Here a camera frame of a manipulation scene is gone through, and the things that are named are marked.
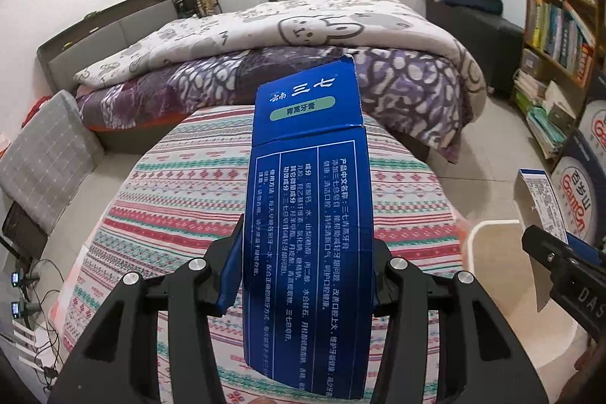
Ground blue Ganten water carton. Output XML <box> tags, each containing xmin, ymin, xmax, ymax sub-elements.
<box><xmin>551</xmin><ymin>130</ymin><xmax>605</xmax><ymax>251</ymax></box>

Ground wooden bookshelf with books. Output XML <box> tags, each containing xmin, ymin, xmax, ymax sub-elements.
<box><xmin>512</xmin><ymin>0</ymin><xmax>604</xmax><ymax>164</ymax></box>

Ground purple white folded quilt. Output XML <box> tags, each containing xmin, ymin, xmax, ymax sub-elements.
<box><xmin>74</xmin><ymin>0</ymin><xmax>487</xmax><ymax>162</ymax></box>

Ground small blue white box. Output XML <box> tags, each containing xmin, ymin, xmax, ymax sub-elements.
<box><xmin>514</xmin><ymin>168</ymin><xmax>568</xmax><ymax>312</ymax></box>

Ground black cabinet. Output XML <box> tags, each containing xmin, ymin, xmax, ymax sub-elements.
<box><xmin>425</xmin><ymin>0</ymin><xmax>524</xmax><ymax>100</ymax></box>

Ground black floor cables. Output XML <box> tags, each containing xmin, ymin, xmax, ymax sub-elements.
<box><xmin>0</xmin><ymin>258</ymin><xmax>65</xmax><ymax>391</ymax></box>

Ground white power strip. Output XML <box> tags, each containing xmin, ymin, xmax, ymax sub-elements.
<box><xmin>1</xmin><ymin>320</ymin><xmax>55</xmax><ymax>374</ymax></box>

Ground blue toothpaste box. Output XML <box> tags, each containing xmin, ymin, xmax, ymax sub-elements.
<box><xmin>242</xmin><ymin>56</ymin><xmax>375</xmax><ymax>400</ymax></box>

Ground patterned knit bedspread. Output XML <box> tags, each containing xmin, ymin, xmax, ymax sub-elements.
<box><xmin>49</xmin><ymin>103</ymin><xmax>467</xmax><ymax>404</ymax></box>

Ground white trash bin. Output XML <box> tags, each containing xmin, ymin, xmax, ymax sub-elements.
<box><xmin>462</xmin><ymin>219</ymin><xmax>587</xmax><ymax>371</ymax></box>

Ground grey checked cushion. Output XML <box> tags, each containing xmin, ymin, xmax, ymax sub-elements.
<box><xmin>1</xmin><ymin>90</ymin><xmax>105</xmax><ymax>234</ymax></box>

